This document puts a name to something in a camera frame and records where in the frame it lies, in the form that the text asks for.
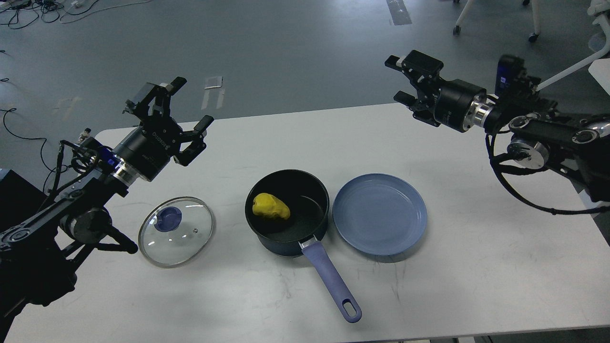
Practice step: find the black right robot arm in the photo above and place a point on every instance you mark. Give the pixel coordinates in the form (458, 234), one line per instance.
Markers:
(525, 134)

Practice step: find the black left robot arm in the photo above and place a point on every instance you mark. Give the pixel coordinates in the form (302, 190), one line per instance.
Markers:
(41, 254)

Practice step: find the blue plate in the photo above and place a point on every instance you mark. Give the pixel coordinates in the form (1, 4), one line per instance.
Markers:
(380, 214)

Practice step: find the dark blue saucepan purple handle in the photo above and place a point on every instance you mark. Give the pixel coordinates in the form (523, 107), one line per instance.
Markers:
(301, 234)

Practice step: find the glass lid with purple knob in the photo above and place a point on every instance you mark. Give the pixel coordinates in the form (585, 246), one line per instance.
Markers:
(176, 231)

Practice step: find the yellow potato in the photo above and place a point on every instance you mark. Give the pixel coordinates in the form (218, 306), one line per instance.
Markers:
(268, 206)

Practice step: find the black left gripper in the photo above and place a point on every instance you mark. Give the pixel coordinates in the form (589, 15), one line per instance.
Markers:
(149, 147)

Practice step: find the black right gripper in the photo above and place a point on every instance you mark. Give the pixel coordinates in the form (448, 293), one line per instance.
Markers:
(442, 102)

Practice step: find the black box at left edge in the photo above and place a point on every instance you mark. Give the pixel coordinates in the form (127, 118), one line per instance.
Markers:
(19, 199)

